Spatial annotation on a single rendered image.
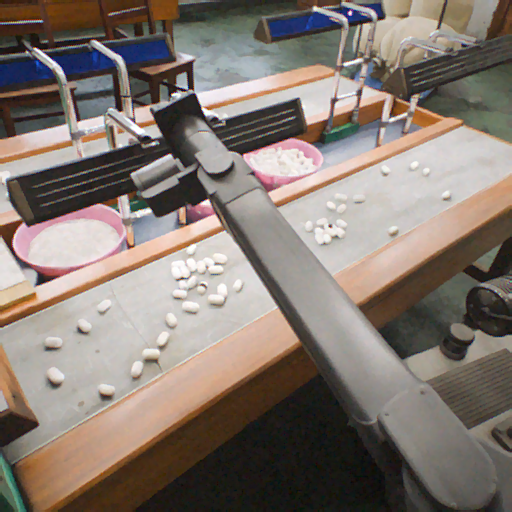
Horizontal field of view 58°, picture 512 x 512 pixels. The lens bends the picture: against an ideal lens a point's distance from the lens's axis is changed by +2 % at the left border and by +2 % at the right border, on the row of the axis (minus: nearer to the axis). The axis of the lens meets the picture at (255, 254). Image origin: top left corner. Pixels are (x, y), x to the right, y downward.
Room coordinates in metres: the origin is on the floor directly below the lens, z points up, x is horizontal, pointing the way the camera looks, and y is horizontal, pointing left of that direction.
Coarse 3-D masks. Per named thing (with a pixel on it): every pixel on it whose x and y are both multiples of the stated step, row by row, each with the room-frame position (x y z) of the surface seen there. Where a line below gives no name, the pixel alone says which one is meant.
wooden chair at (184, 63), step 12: (120, 12) 3.26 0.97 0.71; (132, 12) 3.34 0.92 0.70; (144, 12) 3.42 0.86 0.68; (108, 24) 3.13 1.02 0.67; (108, 36) 3.12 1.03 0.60; (180, 60) 3.20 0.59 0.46; (192, 60) 3.23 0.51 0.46; (132, 72) 3.03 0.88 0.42; (144, 72) 2.94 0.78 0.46; (156, 72) 2.94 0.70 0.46; (168, 72) 3.06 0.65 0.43; (180, 72) 3.15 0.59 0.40; (192, 72) 3.26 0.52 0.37; (156, 84) 2.96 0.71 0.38; (168, 84) 3.38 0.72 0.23; (192, 84) 3.25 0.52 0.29; (132, 96) 3.25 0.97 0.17; (156, 96) 2.95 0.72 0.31; (120, 108) 3.13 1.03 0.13
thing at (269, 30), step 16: (368, 0) 2.00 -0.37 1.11; (272, 16) 1.68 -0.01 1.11; (288, 16) 1.72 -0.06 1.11; (304, 16) 1.77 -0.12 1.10; (352, 16) 1.92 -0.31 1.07; (384, 16) 2.03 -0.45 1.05; (256, 32) 1.67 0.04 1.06; (272, 32) 1.65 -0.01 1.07; (288, 32) 1.69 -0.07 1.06; (304, 32) 1.74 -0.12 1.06; (320, 32) 1.79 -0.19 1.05
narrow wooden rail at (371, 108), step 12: (372, 96) 1.95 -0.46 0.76; (384, 96) 1.96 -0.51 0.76; (336, 108) 1.81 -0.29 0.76; (348, 108) 1.81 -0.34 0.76; (360, 108) 1.83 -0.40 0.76; (372, 108) 1.89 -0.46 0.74; (312, 120) 1.68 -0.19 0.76; (324, 120) 1.70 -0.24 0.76; (336, 120) 1.74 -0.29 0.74; (348, 120) 1.79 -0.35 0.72; (360, 120) 1.85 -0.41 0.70; (372, 120) 1.90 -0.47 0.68; (312, 132) 1.66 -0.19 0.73; (108, 204) 1.10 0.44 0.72; (0, 216) 0.95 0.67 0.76; (12, 216) 0.95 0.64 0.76; (0, 228) 0.91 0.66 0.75; (12, 228) 0.93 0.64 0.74; (12, 240) 0.92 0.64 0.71
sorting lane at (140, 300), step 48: (432, 144) 1.58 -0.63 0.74; (480, 144) 1.60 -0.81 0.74; (336, 192) 1.21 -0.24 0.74; (384, 192) 1.23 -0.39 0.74; (432, 192) 1.24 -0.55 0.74; (336, 240) 0.97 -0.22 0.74; (384, 240) 0.98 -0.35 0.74; (96, 288) 0.73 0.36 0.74; (144, 288) 0.74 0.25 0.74; (192, 288) 0.75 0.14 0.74; (0, 336) 0.58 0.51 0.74; (48, 336) 0.59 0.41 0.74; (96, 336) 0.60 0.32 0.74; (144, 336) 0.60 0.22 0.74; (192, 336) 0.61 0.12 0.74; (48, 384) 0.48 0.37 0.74; (96, 384) 0.48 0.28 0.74; (144, 384) 0.49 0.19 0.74; (48, 432) 0.39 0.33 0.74
